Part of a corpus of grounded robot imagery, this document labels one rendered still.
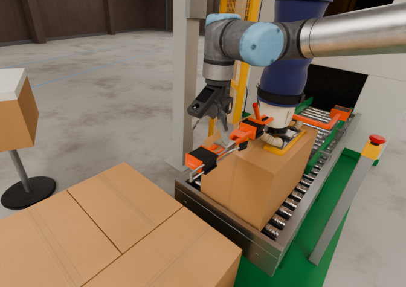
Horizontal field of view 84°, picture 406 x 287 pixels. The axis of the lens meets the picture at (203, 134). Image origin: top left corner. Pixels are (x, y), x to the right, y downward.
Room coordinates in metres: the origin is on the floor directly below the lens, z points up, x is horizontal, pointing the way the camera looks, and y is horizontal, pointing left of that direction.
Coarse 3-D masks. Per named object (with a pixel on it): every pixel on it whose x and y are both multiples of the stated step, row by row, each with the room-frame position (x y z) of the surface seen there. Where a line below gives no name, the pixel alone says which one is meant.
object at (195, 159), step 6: (198, 150) 0.66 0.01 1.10; (204, 150) 0.66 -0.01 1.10; (210, 150) 0.67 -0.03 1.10; (186, 156) 0.63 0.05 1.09; (192, 156) 0.62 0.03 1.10; (198, 156) 0.62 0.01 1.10; (204, 156) 0.63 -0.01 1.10; (210, 156) 0.63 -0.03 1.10; (186, 162) 0.63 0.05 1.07; (198, 162) 0.60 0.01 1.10
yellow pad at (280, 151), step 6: (288, 126) 1.19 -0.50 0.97; (300, 132) 1.13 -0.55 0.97; (282, 138) 0.99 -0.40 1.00; (294, 138) 1.05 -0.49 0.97; (270, 144) 0.96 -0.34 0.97; (282, 144) 0.97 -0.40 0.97; (288, 144) 0.98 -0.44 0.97; (270, 150) 0.93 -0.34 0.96; (276, 150) 0.92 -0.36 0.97; (282, 150) 0.92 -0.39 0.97
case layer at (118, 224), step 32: (64, 192) 0.95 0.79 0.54; (96, 192) 0.97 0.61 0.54; (128, 192) 0.99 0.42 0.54; (160, 192) 1.01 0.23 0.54; (0, 224) 0.71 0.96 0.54; (32, 224) 0.72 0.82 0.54; (64, 224) 0.74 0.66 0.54; (96, 224) 0.76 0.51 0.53; (128, 224) 0.77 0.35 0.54; (160, 224) 0.79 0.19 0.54; (192, 224) 0.80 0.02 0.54; (0, 256) 0.55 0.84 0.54; (32, 256) 0.56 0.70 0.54; (64, 256) 0.58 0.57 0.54; (96, 256) 0.59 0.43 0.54; (128, 256) 0.60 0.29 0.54; (160, 256) 0.61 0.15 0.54; (192, 256) 0.62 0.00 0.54; (224, 256) 0.63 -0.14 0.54
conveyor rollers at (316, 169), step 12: (312, 108) 2.68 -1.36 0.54; (324, 120) 2.33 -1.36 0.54; (348, 120) 2.36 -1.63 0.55; (324, 132) 2.00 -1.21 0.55; (336, 144) 1.77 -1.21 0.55; (312, 156) 1.55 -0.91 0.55; (324, 156) 1.57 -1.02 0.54; (312, 168) 1.38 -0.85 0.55; (300, 180) 1.24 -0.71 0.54; (312, 180) 1.27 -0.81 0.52; (300, 192) 1.14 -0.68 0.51; (288, 204) 1.01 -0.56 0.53; (276, 216) 0.89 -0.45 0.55; (288, 216) 0.92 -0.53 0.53; (264, 228) 0.82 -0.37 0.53; (276, 228) 0.81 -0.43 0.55
